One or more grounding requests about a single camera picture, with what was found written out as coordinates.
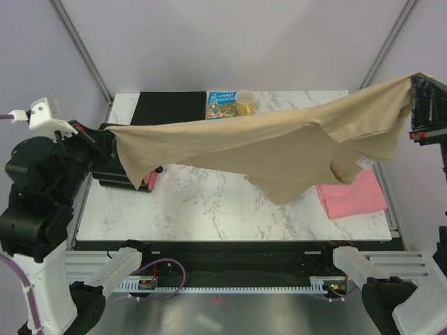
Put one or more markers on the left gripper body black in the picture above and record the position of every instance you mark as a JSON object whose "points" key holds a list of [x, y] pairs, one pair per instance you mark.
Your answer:
{"points": [[84, 149]]}

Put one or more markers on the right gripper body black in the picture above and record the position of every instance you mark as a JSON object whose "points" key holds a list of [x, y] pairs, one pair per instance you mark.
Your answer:
{"points": [[431, 128]]}

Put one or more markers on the black pink drawer unit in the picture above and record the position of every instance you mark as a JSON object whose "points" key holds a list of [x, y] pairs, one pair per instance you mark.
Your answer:
{"points": [[112, 174]]}

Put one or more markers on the beige t shirt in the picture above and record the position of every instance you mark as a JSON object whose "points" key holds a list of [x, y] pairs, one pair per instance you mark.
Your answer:
{"points": [[283, 152]]}

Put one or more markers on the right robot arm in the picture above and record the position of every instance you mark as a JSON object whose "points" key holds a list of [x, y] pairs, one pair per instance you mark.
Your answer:
{"points": [[396, 306]]}

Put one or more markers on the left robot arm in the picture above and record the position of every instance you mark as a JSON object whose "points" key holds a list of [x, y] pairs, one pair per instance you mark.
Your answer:
{"points": [[47, 172]]}

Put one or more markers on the black notebook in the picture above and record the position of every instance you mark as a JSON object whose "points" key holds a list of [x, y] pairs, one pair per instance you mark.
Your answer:
{"points": [[159, 108]]}

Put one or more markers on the pink folded t shirt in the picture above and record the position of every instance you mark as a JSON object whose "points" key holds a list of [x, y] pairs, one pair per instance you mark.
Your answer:
{"points": [[362, 196]]}

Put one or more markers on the blue treehouse book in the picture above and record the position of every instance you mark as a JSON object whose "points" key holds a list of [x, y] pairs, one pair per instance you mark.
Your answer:
{"points": [[220, 105]]}

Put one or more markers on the yellow mug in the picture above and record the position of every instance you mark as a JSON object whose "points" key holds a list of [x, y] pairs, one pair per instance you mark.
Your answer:
{"points": [[244, 103]]}

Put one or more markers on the right aluminium frame post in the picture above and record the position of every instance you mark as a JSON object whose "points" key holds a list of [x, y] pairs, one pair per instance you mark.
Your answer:
{"points": [[398, 25]]}

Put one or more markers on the aluminium frame post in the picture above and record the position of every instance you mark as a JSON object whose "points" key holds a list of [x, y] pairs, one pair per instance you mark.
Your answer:
{"points": [[71, 31], [398, 25]]}

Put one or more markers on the aluminium front rail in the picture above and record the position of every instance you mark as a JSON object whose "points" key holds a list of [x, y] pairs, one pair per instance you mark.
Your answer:
{"points": [[404, 264]]}

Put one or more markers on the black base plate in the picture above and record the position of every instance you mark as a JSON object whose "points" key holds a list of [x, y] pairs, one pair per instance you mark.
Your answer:
{"points": [[238, 264]]}

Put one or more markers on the left aluminium frame post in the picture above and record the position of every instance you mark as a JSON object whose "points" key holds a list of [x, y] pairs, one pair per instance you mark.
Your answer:
{"points": [[71, 31]]}

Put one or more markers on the white cable duct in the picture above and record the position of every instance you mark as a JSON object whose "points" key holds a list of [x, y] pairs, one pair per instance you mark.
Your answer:
{"points": [[315, 286]]}

